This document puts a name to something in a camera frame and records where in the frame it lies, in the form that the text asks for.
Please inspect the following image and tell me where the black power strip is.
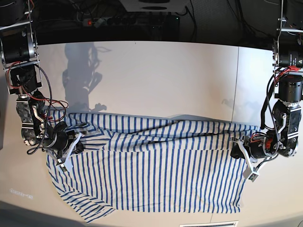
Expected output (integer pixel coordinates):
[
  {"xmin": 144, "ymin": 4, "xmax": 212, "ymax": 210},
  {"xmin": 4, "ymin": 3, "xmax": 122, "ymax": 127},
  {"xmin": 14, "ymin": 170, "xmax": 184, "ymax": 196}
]
[{"xmin": 81, "ymin": 15, "xmax": 166, "ymax": 28}]

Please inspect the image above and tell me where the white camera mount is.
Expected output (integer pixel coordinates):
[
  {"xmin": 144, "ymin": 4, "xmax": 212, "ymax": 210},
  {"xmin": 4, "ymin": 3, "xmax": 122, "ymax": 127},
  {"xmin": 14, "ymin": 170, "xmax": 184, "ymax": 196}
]
[
  {"xmin": 233, "ymin": 139, "xmax": 259, "ymax": 182},
  {"xmin": 56, "ymin": 132, "xmax": 83, "ymax": 174}
]

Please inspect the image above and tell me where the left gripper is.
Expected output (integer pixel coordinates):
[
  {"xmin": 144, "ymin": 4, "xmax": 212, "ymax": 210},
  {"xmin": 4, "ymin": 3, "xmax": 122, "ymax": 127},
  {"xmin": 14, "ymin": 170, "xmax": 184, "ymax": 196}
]
[{"xmin": 230, "ymin": 132, "xmax": 277, "ymax": 159}]

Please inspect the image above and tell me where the grey box at left edge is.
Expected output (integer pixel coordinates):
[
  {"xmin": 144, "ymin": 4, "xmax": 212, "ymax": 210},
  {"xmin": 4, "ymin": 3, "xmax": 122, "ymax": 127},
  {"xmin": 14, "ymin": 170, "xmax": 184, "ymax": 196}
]
[{"xmin": 0, "ymin": 111, "xmax": 5, "ymax": 149}]

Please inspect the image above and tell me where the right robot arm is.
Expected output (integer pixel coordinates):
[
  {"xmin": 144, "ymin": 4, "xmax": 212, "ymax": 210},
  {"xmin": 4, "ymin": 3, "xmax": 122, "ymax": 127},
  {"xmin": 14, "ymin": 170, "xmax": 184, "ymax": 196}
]
[{"xmin": 0, "ymin": 0, "xmax": 84, "ymax": 161}]

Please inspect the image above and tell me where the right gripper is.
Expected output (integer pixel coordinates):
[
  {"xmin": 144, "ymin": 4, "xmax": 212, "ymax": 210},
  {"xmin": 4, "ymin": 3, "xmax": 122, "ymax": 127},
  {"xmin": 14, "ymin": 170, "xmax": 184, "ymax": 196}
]
[{"xmin": 44, "ymin": 125, "xmax": 84, "ymax": 158}]

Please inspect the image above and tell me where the blue white striped T-shirt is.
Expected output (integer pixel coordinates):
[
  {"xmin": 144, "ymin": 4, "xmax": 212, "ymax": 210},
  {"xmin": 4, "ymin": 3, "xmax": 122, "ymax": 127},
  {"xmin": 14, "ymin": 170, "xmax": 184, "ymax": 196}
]
[{"xmin": 46, "ymin": 113, "xmax": 259, "ymax": 223}]

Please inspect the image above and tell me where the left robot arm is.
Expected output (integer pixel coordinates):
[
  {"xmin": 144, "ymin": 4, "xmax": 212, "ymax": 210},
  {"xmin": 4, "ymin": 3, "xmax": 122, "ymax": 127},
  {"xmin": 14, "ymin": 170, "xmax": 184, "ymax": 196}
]
[{"xmin": 231, "ymin": 0, "xmax": 303, "ymax": 161}]

